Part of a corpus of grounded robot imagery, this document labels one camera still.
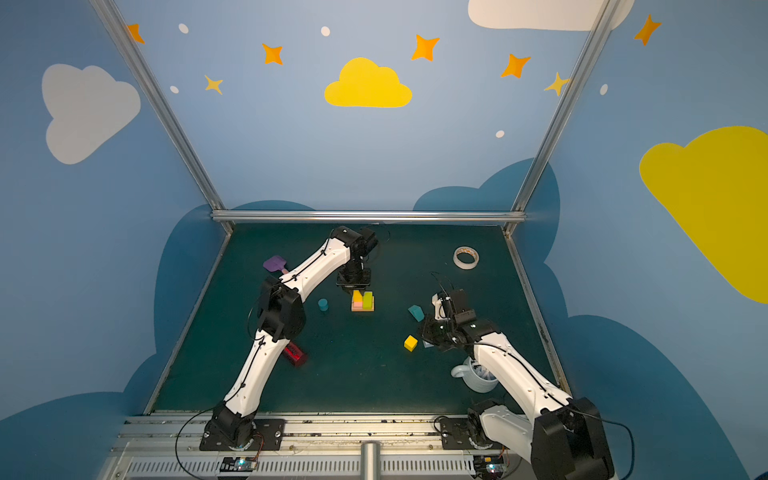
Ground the lime green rectangular block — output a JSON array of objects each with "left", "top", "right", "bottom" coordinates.
[{"left": 362, "top": 291, "right": 374, "bottom": 309}]

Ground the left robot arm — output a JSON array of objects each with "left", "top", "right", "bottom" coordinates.
[{"left": 200, "top": 226, "right": 378, "bottom": 451}]

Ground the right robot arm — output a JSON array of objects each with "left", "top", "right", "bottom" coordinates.
[{"left": 421, "top": 318, "right": 618, "bottom": 479}]

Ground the teal house-shaped block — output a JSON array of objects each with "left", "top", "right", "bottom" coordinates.
[{"left": 408, "top": 305, "right": 425, "bottom": 322}]

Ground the light blue mug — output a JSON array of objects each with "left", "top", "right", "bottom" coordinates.
[{"left": 450, "top": 357, "right": 498, "bottom": 394}]

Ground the white tape roll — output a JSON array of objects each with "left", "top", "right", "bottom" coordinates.
[{"left": 453, "top": 246, "right": 480, "bottom": 270}]

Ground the right circuit board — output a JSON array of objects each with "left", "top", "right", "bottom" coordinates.
[{"left": 473, "top": 455, "right": 506, "bottom": 480}]

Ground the circuit board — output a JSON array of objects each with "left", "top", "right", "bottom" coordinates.
[
  {"left": 219, "top": 456, "right": 258, "bottom": 474},
  {"left": 473, "top": 455, "right": 506, "bottom": 480}
]

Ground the left circuit board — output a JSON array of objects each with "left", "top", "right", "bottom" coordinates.
[{"left": 219, "top": 456, "right": 258, "bottom": 474}]

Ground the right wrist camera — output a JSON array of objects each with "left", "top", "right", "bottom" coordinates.
[{"left": 432, "top": 289, "right": 477, "bottom": 326}]

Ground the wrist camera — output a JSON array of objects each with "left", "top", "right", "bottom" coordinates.
[
  {"left": 432, "top": 289, "right": 477, "bottom": 326},
  {"left": 351, "top": 227, "right": 379, "bottom": 258}
]

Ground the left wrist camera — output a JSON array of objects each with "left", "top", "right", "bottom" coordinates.
[{"left": 351, "top": 227, "right": 379, "bottom": 258}]

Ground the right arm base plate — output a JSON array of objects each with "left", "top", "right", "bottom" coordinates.
[{"left": 434, "top": 416, "right": 477, "bottom": 450}]

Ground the aluminium cage frame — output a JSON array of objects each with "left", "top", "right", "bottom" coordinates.
[{"left": 89, "top": 0, "right": 622, "bottom": 238}]

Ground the grey camera pole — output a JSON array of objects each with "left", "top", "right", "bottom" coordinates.
[{"left": 360, "top": 441, "right": 382, "bottom": 480}]

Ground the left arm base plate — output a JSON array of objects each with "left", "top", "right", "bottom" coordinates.
[{"left": 199, "top": 419, "right": 285, "bottom": 452}]

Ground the aluminium front rail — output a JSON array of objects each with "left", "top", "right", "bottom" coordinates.
[{"left": 98, "top": 413, "right": 538, "bottom": 479}]

